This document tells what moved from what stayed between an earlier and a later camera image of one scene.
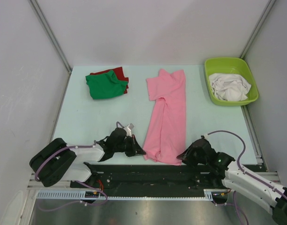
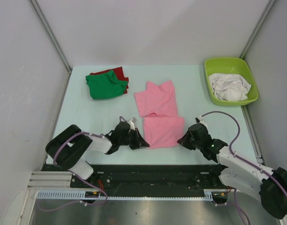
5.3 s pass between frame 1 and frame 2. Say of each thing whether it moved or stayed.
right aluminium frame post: stayed
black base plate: stayed
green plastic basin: stayed
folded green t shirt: stayed
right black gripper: moved
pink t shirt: moved
